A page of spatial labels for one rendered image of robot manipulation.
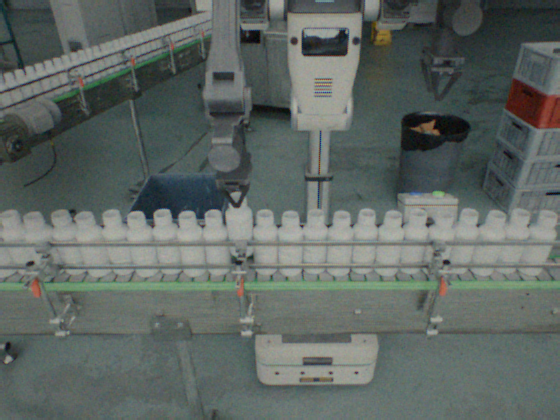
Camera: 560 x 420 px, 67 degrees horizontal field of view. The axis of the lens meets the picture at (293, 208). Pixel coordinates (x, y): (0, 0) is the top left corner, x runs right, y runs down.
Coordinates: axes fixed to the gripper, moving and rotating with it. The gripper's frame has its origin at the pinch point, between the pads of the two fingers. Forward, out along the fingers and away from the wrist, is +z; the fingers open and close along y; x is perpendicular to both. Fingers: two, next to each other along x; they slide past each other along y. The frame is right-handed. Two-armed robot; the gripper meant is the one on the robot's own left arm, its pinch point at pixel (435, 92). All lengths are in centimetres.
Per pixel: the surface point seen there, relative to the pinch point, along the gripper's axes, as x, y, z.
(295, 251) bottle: 32.1, -18.9, 31.6
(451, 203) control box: -8.8, -2.6, 28.5
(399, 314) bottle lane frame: 6, -21, 50
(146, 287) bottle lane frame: 68, -22, 41
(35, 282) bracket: 89, -28, 33
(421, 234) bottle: 3.1, -17.8, 27.4
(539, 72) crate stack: -121, 171, 42
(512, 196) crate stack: -122, 158, 124
